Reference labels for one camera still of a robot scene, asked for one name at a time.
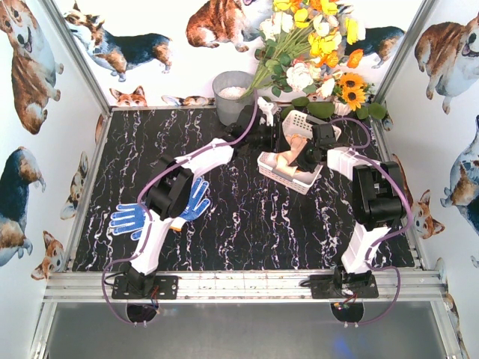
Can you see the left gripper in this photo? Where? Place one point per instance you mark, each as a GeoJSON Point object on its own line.
{"type": "Point", "coordinates": [272, 135]}

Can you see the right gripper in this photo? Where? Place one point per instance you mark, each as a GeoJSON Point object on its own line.
{"type": "Point", "coordinates": [304, 158]}

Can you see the cream knit glove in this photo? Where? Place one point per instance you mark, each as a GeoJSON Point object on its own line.
{"type": "Point", "coordinates": [287, 162]}

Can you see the white plastic storage basket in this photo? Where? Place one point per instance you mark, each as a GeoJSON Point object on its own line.
{"type": "Point", "coordinates": [296, 122]}

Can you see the blue dotted glove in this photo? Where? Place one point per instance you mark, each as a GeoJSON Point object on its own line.
{"type": "Point", "coordinates": [127, 220]}
{"type": "Point", "coordinates": [196, 205]}

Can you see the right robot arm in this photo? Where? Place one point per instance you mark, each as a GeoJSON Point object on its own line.
{"type": "Point", "coordinates": [377, 199]}

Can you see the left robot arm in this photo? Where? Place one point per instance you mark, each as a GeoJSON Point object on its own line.
{"type": "Point", "coordinates": [173, 192]}

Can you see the sunflower pot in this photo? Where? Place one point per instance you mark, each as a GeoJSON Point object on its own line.
{"type": "Point", "coordinates": [350, 93]}

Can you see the grey metal bucket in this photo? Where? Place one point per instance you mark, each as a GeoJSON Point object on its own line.
{"type": "Point", "coordinates": [231, 94]}

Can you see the artificial flower bouquet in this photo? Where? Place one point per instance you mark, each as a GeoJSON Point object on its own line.
{"type": "Point", "coordinates": [310, 47]}

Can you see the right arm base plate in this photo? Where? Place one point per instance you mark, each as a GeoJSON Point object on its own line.
{"type": "Point", "coordinates": [341, 285]}

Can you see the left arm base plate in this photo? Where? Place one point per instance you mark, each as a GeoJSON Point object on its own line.
{"type": "Point", "coordinates": [161, 287]}

